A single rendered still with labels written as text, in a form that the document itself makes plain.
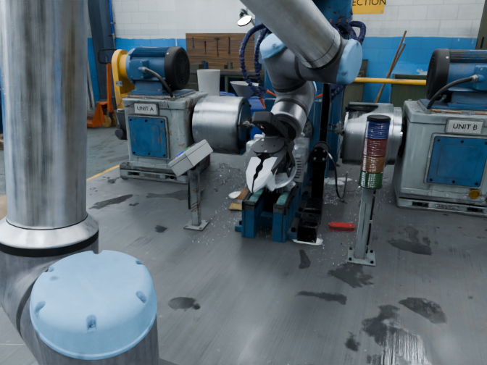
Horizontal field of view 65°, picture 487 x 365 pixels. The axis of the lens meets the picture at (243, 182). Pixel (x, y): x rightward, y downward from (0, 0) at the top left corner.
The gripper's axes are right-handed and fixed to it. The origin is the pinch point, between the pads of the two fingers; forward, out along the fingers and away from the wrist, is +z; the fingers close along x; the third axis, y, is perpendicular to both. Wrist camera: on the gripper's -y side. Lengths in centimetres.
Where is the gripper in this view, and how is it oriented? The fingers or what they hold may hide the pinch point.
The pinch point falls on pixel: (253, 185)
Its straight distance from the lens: 79.5
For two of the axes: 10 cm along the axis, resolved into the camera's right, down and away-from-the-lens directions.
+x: -8.8, -0.4, 4.7
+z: -3.4, 7.5, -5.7
